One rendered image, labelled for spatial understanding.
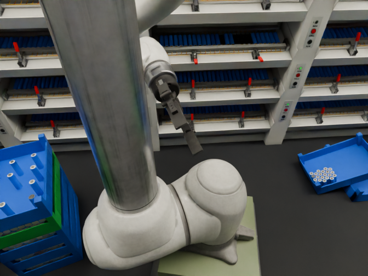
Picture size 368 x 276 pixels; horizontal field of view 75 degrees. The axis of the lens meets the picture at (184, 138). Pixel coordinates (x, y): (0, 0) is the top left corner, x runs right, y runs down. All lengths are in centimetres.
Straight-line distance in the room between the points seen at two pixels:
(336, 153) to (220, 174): 96
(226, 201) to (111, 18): 41
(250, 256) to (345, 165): 79
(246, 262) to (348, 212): 69
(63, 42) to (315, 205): 118
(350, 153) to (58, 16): 136
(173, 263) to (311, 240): 63
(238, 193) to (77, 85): 40
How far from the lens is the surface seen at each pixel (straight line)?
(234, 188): 55
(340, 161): 142
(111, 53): 29
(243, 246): 79
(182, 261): 75
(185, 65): 107
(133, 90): 32
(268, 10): 107
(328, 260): 117
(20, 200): 92
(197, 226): 57
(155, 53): 75
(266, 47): 117
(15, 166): 95
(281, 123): 139
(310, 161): 142
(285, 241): 114
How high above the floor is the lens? 97
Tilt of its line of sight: 42 degrees down
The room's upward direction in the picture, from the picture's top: straight up
